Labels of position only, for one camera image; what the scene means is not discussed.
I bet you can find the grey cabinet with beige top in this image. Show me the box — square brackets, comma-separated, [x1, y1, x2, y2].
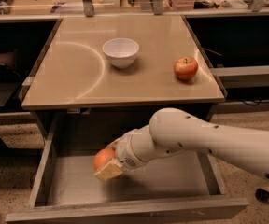
[17, 14, 228, 142]

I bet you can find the open grey drawer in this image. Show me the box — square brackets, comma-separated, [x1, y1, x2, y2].
[6, 114, 248, 224]

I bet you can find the black chair leg caster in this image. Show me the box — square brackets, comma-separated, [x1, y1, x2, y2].
[255, 189, 269, 203]

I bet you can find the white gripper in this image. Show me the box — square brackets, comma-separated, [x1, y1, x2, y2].
[94, 129, 149, 181]

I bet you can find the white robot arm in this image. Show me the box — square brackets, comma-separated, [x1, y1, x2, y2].
[95, 108, 269, 181]

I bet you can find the white bowl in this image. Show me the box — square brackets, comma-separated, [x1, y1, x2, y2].
[102, 38, 139, 69]

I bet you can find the red apple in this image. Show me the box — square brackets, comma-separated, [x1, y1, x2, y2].
[173, 56, 198, 81]

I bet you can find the orange fruit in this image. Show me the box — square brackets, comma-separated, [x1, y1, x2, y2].
[93, 148, 116, 170]

